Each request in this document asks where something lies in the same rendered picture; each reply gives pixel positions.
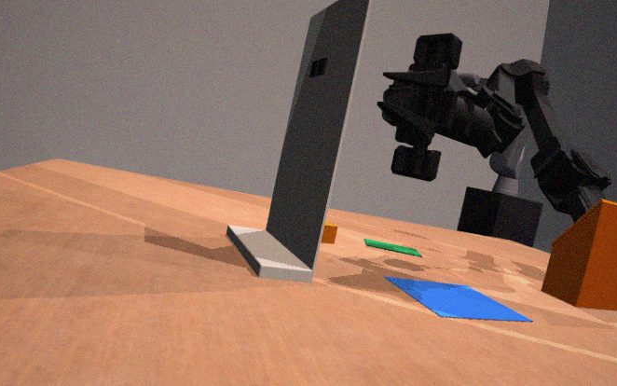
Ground blue square marking on table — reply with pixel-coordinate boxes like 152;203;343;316
384;276;534;322

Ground green flat bar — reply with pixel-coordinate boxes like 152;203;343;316
364;239;422;257

